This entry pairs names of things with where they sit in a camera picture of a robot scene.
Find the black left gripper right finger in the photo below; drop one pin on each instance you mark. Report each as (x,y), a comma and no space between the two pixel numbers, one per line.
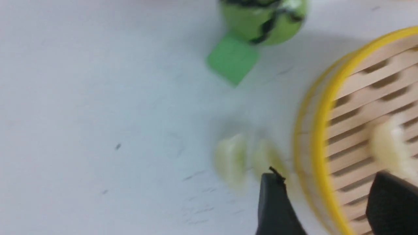
(392,207)

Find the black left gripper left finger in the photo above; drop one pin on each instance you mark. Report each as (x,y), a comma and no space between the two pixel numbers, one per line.
(275,213)

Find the pale green dumpling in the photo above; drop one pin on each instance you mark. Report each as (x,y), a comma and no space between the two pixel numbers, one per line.
(230,161)
(389,148)
(265,156)

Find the bamboo steamer tray yellow rim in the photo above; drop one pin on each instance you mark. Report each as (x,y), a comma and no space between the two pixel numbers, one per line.
(332,131)

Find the green foam cube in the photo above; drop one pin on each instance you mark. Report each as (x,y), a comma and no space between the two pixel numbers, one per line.
(232,59)

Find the green toy watermelon ball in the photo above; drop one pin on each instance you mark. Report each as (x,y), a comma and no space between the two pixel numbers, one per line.
(264,22)

